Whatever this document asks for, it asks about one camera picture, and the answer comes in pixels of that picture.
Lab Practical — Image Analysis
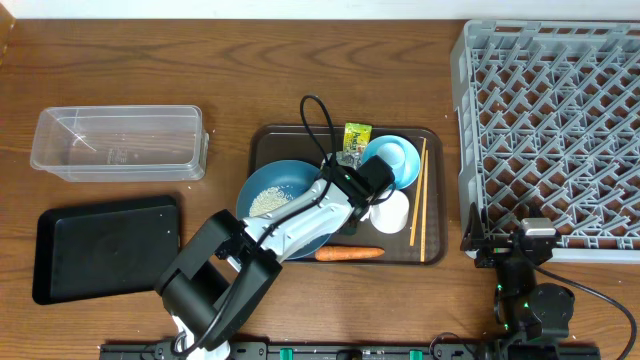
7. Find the white cup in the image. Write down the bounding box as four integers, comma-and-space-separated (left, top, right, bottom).
369, 190, 409, 234

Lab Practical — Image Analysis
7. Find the orange carrot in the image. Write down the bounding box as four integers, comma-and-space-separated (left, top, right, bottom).
314, 246, 385, 262

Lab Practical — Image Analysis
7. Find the dark blue plate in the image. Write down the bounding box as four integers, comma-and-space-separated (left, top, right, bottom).
236, 160, 346, 263

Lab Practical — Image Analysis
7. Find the white rice pile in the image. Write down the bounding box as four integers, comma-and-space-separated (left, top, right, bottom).
249, 186, 293, 217

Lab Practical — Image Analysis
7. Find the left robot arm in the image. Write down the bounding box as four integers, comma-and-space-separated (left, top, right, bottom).
154, 156, 394, 359

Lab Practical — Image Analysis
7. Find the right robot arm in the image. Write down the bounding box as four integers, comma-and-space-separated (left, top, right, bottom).
460, 204, 575, 357

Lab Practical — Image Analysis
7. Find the grey dishwasher rack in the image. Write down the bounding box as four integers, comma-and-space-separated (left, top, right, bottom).
450, 20, 639, 264

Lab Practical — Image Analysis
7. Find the light blue bowl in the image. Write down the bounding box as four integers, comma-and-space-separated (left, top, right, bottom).
362, 135, 420, 190

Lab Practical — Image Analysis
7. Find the light blue cup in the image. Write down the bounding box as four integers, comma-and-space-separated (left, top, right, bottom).
376, 142, 406, 170

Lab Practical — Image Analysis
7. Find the green snack wrapper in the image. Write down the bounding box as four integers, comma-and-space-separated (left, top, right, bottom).
336, 123, 373, 169

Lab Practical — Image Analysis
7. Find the brown serving tray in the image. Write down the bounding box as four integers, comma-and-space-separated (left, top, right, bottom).
248, 125, 448, 266

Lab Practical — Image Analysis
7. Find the clear plastic bin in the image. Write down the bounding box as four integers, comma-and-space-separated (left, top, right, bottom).
30, 105, 209, 182

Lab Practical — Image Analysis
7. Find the black tray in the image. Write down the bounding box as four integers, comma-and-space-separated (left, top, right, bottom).
32, 195, 180, 305

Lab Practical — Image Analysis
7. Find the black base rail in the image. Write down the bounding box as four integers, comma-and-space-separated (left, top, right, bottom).
98, 339, 601, 360

